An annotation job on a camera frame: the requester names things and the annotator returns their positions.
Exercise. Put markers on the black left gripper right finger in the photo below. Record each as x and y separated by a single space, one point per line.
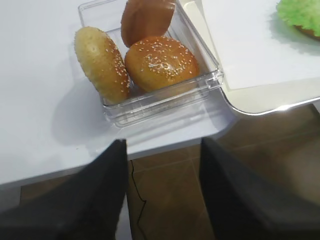
242 205

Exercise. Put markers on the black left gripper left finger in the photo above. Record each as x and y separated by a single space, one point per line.
85 207

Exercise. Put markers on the green lettuce leaf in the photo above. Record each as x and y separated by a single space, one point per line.
303 13

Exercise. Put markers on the white metal tray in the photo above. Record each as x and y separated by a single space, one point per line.
259 100

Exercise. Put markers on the clear bun container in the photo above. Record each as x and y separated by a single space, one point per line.
106 15

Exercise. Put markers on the pale sesame bun top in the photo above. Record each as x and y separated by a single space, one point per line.
102 63

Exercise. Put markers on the white paper sheet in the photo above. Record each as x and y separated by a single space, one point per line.
255 47

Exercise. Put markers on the brown sesame bun top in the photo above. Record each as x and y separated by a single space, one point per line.
156 62

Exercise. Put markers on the bottom bun half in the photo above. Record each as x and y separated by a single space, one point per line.
307 32

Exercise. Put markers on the plain brown bun bottom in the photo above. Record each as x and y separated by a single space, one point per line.
144 18

